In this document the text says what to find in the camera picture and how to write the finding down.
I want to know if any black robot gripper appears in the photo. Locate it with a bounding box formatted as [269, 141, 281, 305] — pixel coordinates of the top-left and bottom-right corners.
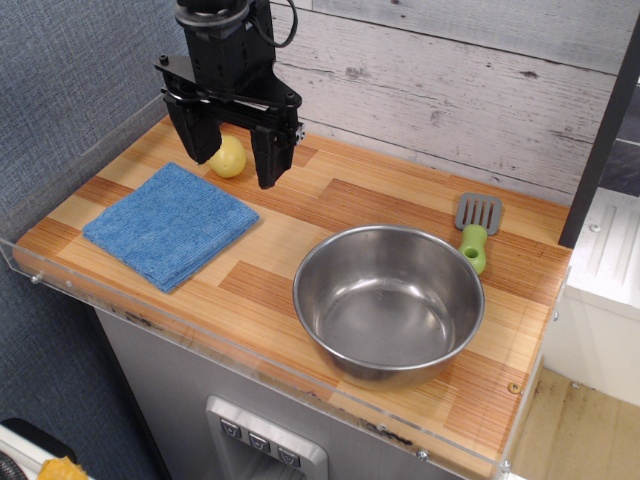
[155, 19, 303, 189]

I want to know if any grey spatula green handle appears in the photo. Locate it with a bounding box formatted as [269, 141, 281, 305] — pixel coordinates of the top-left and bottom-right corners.
[455, 192, 502, 275]

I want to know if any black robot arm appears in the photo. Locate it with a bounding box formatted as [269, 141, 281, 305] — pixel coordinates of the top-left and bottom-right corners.
[155, 1, 304, 189]

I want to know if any yellow toy potato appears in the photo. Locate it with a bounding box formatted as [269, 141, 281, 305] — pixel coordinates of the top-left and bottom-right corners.
[207, 134, 247, 178]

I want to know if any blue folded cloth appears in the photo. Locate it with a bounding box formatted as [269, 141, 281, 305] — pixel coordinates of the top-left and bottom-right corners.
[82, 162, 259, 293]

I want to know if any clear acrylic table guard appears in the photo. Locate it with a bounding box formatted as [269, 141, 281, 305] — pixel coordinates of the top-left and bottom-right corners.
[7, 100, 570, 479]

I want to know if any stainless steel bowl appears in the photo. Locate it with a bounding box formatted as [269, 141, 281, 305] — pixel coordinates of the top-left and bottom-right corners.
[292, 225, 485, 390]

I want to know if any grey toy fridge cabinet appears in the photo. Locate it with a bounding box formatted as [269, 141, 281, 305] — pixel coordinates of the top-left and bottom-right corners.
[97, 311, 454, 479]

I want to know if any silver dispenser button panel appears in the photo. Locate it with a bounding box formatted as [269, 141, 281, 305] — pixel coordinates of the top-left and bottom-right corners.
[205, 395, 329, 479]

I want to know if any yellow object bottom left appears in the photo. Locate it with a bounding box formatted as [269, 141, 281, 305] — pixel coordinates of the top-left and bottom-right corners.
[37, 457, 89, 480]

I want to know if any white toy sink unit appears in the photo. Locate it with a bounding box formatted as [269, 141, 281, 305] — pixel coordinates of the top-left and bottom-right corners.
[542, 188, 639, 405]

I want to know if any dark right shelf post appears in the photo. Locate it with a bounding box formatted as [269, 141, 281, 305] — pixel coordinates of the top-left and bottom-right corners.
[558, 19, 639, 248]

